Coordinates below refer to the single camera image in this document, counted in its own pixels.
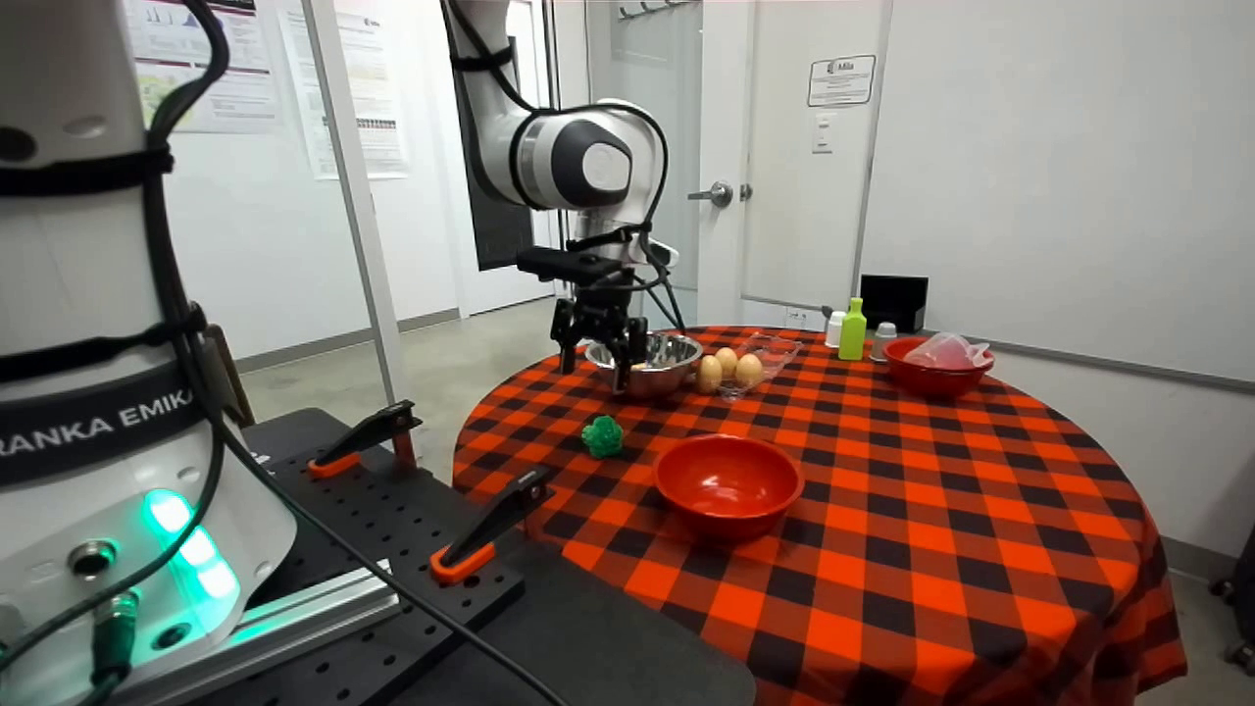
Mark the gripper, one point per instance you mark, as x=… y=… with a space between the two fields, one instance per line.
x=603 y=312

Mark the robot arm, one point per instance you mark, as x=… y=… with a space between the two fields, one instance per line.
x=88 y=294

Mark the steel bowl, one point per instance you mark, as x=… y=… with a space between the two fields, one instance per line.
x=672 y=368

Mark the green building block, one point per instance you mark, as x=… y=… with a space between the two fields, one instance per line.
x=602 y=437

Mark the orange bowl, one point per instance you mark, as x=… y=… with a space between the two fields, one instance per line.
x=727 y=485

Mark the red bowl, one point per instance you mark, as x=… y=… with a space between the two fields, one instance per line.
x=936 y=380

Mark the egg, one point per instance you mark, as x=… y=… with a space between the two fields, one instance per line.
x=727 y=359
x=709 y=375
x=749 y=370

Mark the clear plastic tray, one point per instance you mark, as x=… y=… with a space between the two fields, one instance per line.
x=777 y=353

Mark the black and orange clamp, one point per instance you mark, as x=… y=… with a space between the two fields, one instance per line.
x=368 y=433
x=495 y=525

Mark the white door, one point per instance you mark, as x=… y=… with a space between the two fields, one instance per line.
x=794 y=216

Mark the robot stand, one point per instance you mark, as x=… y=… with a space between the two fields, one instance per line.
x=412 y=510

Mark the green bottle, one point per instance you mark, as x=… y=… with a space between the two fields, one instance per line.
x=852 y=333

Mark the small white grey-capped bottle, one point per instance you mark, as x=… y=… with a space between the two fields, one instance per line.
x=882 y=341

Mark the black box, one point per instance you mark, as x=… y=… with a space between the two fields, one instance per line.
x=894 y=302

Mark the clear plastic bag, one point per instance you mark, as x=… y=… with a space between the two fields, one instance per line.
x=946 y=351

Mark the door sign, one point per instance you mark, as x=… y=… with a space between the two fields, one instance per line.
x=841 y=80

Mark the red black checkered tablecloth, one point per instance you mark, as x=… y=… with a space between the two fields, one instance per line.
x=931 y=549

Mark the office chair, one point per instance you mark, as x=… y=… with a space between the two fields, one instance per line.
x=1243 y=598

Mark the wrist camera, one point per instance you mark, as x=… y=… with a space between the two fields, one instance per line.
x=559 y=263

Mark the wall socket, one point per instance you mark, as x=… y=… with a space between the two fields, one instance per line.
x=796 y=318

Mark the metal frame post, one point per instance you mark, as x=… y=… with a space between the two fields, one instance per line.
x=358 y=226

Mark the wall poster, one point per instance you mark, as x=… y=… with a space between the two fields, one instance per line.
x=377 y=108
x=230 y=69

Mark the coat hook rail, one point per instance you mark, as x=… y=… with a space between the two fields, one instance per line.
x=652 y=8

